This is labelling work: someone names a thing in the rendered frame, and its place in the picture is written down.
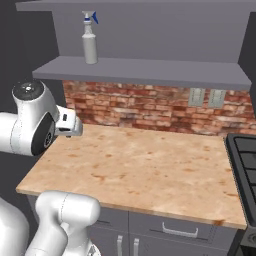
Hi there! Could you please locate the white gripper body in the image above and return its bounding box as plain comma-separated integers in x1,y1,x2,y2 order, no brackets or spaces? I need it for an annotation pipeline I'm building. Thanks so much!
56,112,84,138

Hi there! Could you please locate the white spray bottle blue trigger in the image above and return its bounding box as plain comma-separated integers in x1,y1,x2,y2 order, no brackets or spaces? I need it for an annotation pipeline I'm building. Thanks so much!
82,10,100,65

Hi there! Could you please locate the narrow grey drawer front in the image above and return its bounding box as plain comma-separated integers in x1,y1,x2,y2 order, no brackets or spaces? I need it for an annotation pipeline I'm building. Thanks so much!
94,206,130,233

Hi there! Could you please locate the grey cupboard door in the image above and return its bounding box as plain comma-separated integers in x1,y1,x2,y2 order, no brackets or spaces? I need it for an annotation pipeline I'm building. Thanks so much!
88,227,130,256
128,232,232,256

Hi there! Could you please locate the wide grey drawer front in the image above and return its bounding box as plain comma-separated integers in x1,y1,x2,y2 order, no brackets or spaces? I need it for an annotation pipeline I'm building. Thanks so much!
127,210,240,250

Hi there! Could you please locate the black hob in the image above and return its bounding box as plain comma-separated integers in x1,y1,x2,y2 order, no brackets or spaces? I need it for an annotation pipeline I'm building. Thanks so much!
223,133,256,228

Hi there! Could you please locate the black oven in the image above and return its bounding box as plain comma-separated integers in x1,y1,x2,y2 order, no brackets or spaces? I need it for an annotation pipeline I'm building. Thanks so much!
229,225,256,256

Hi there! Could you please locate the grey wall outlet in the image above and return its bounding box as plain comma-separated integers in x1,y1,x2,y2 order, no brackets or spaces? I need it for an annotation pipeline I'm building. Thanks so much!
188,87,206,108
207,88,226,110

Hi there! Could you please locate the white cupboard door handle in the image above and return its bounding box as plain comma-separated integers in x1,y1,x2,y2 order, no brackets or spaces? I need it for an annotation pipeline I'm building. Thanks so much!
116,234,124,256
133,237,140,256

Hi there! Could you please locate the grey open wall cabinet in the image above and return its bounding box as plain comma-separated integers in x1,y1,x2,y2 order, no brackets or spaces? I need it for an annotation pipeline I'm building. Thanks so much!
15,0,256,92

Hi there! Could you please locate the white drawer handle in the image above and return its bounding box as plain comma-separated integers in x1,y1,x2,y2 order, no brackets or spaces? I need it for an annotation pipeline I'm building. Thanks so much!
161,221,200,239

